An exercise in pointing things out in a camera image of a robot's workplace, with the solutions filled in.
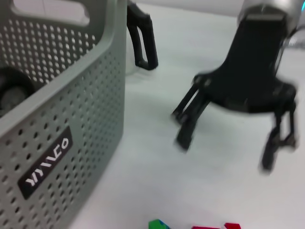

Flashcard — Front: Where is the grey-green perforated storage basket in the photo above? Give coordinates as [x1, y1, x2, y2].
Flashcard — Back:
[0, 0, 127, 229]

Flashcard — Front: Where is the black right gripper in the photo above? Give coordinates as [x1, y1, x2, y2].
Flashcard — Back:
[194, 13, 298, 115]

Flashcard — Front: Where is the glass teacup black base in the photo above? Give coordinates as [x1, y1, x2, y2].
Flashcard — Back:
[0, 68, 36, 117]

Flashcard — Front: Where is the glass pitcher black lid handle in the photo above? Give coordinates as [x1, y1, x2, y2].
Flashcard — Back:
[125, 2, 159, 77]

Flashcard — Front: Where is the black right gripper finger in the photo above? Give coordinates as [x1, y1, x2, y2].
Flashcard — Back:
[259, 107, 299, 172]
[171, 82, 211, 153]

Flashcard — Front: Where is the dark red toy brick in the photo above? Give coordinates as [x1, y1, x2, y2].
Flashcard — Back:
[192, 222, 242, 229]

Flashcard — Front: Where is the small green toy brick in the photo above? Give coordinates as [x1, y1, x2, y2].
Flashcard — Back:
[148, 219, 165, 229]

